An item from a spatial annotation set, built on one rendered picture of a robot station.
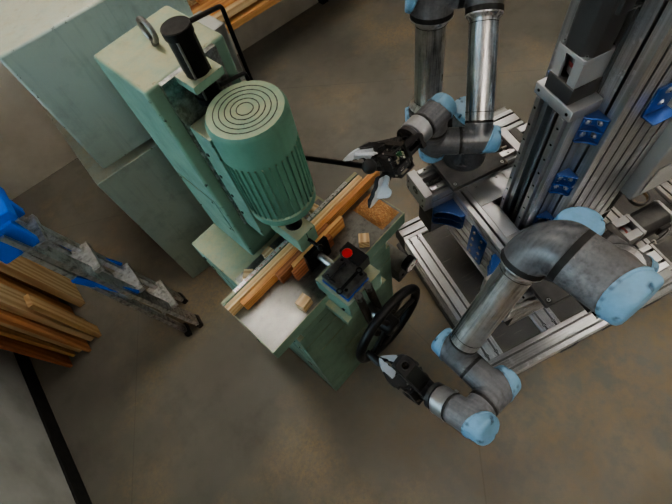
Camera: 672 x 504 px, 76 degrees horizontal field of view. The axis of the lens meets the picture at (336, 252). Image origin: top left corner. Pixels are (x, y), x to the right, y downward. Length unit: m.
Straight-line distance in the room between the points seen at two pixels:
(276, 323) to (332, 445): 0.94
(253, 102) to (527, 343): 1.50
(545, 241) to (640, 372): 1.55
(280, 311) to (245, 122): 0.62
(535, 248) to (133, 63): 0.91
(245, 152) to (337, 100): 2.28
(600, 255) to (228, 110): 0.74
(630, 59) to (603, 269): 0.53
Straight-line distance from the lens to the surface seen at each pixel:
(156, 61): 1.08
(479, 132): 1.26
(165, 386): 2.41
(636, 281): 0.86
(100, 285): 1.91
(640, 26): 1.17
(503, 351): 1.98
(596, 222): 1.30
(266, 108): 0.90
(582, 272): 0.86
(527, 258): 0.89
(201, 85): 0.97
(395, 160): 1.07
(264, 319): 1.30
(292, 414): 2.15
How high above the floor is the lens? 2.07
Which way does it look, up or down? 60 degrees down
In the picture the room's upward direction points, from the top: 17 degrees counter-clockwise
